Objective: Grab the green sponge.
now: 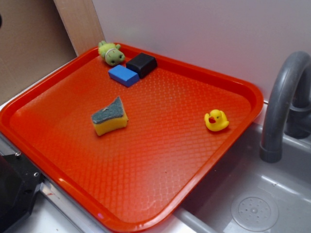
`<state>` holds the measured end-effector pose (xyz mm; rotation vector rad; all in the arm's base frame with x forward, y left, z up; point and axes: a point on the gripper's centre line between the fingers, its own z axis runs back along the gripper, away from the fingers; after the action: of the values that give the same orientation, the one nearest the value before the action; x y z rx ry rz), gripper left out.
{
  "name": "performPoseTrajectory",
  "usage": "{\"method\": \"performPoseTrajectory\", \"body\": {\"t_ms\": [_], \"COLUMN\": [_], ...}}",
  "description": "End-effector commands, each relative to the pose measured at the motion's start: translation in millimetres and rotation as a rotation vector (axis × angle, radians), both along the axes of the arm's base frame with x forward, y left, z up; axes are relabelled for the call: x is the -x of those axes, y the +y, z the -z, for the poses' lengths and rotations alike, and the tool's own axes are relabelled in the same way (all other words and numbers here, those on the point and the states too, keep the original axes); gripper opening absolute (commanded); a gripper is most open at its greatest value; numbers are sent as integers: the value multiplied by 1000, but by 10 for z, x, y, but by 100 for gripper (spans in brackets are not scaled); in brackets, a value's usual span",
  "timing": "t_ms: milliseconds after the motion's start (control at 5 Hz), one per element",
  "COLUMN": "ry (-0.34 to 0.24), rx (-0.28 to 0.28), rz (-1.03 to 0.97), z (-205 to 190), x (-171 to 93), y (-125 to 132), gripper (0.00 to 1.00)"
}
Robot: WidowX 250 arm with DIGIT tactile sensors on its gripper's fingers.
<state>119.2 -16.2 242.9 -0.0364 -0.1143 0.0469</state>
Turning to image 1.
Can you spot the yellow sponge with green top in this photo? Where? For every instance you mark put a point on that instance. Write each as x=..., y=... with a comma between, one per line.
x=110, y=118

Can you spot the grey plastic sink basin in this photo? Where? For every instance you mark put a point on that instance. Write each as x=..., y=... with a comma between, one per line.
x=243, y=194

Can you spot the green plush turtle toy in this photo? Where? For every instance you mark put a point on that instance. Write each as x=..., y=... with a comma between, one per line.
x=111, y=53

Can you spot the yellow rubber duck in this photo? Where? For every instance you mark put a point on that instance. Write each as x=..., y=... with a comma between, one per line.
x=216, y=120

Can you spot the red plastic tray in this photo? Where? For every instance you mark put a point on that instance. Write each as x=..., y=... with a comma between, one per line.
x=132, y=178

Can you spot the wooden corner board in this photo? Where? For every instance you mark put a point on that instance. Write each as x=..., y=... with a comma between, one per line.
x=81, y=23

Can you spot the blue rectangular block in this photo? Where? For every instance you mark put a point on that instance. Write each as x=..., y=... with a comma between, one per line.
x=123, y=75

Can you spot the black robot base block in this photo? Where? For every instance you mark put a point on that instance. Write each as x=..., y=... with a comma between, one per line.
x=20, y=182

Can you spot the grey toy faucet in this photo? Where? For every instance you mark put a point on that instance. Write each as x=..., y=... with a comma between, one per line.
x=289, y=107

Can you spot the black rectangular block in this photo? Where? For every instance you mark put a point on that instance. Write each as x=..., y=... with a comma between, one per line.
x=142, y=64

